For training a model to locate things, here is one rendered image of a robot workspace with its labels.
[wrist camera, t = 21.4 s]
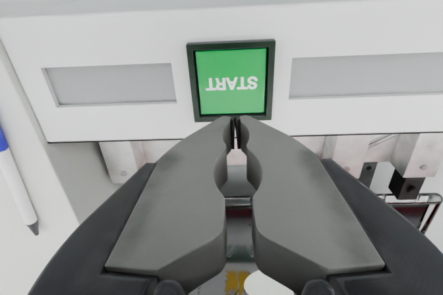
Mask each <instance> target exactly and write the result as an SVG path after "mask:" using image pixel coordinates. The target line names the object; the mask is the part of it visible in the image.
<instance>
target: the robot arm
mask: <svg viewBox="0 0 443 295"><path fill-rule="evenodd" d="M235 131H236V138H237V149H241V151H242V152H243V153H244V154H245V155H246V156H247V180H248V181H249V182H250V183H251V184H252V185H253V187H254V188H255V190H256V192H255V194H254V196H253V198H252V242H253V248H254V257H255V262H256V266H257V267H258V269H259V270H260V271H261V272H262V273H263V274H265V275H266V276H268V277H270V278H271V279H273V280H275V281H277V282H278V283H280V284H282V285H284V286H285V287H287V288H288V289H290V290H292V291H293V293H294V295H443V253H442V252H441V251H440V250H439V249H438V248H437V247H436V246H435V245H434V244H433V243H432V242H431V241H430V240H429V239H428V238H427V237H426V236H425V235H424V234H423V233H422V232H421V231H420V230H419V229H418V228H417V227H416V226H415V225H414V224H412V223H411V222H410V221H409V220H408V219H406V218H405V217H404V216H403V215H402V214H401V213H399V212H398V211H397V210H395V209H394V208H393V207H392V206H391V205H389V204H388V203H386V202H385V201H384V200H383V199H382V198H380V197H379V196H378V195H376V194H375V193H374V192H373V191H372V190H370V189H369V188H367V187H366V186H365V185H364V184H363V183H361V182H360V181H359V180H357V179H356V178H355V177H354V176H353V175H351V174H350V173H348V172H347V171H346V170H345V169H344V168H342V167H341V166H340V165H338V164H337V163H336V162H335V161H333V160H332V159H331V158H327V159H321V158H320V157H319V156H317V155H316V154H315V153H314V152H313V151H311V150H310V149H309V148H308V147H306V146H304V145H303V144H302V143H301V142H299V141H297V140H296V139H294V138H292V137H291V136H289V135H287V134H285V133H283V132H281V131H279V130H277V129H275V128H273V127H271V126H269V125H267V124H264V123H263V122H260V121H258V120H256V119H254V118H252V117H250V116H248V115H243V116H240V117H236V118H234V117H228V116H222V117H220V118H218V119H216V120H215V121H213V122H211V123H210V124H208V125H206V126H204V127H203V128H201V129H200V130H197V131H196V132H194V133H192V134H191V135H189V136H187V137H186V138H184V139H182V140H181V141H180V142H178V143H177V144H175V145H174V146H173V147H172V148H171V149H169V150H168V151H167V152H166V153H165V154H163V155H162V156H161V157H160V158H159V159H158V160H157V161H156V162H155V163H146V164H145V165H143V166H142V167H141V168H140V169H139V170H138V171H137V172H136V173H134V174H133V175H132V176H131V177H130V179H128V181H126V182H125V183H124V184H123V185H122V186H121V187H120V188H119V189H118V190H117V191H115V192H114V193H113V194H112V195H111V196H110V197H109V198H108V199H107V200H105V201H104V202H103V203H102V204H101V205H100V206H99V208H97V209H96V210H95V211H94V212H93V213H92V214H91V215H90V216H89V217H87V218H86V219H85V220H84V221H83V222H82V223H81V224H80V225H79V226H78V227H77V229H76V230H75V231H74V232H73V233H72V234H71V235H70V236H69V237H68V238H67V239H66V240H65V242H64V243H63V244H62V245H61V247H60V248H59V249H58V250H57V251H56V253H55V254H54V256H53V257H52V258H51V259H50V261H49V262H48V264H47V265H46V266H45V268H44V269H43V271H42V272H41V273H40V275H39V277H38V278H37V279H36V281H35V283H34V284H33V286H32V288H31V289H30V291H29V293H28V294H27V295H189V293H190V292H192V291H193V290H194V289H195V288H198V287H199V286H200V285H202V284H204V283H205V282H207V281H209V280H210V279H212V278H213V277H215V276H216V275H218V274H220V273H221V272H222V270H223V268H224V267H225V262H226V249H227V226H226V214H225V198H224V196H223V194H222V193H221V192H220V189H221V188H222V186H223V185H224V184H225V183H226V182H227V155H228V154H229V152H230V151H231V150H232V149H235Z"/></svg>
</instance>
